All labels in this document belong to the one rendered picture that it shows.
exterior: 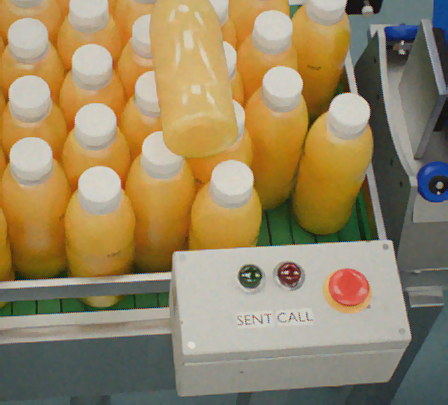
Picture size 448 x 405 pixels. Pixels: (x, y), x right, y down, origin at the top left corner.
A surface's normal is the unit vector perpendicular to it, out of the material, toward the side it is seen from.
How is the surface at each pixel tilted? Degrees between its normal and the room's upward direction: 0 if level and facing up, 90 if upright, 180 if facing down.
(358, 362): 90
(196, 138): 88
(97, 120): 0
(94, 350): 90
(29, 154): 0
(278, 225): 0
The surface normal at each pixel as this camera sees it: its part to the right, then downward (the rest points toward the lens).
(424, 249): 0.13, 0.63
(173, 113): -0.70, -0.29
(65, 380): 0.11, 0.86
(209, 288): 0.08, -0.52
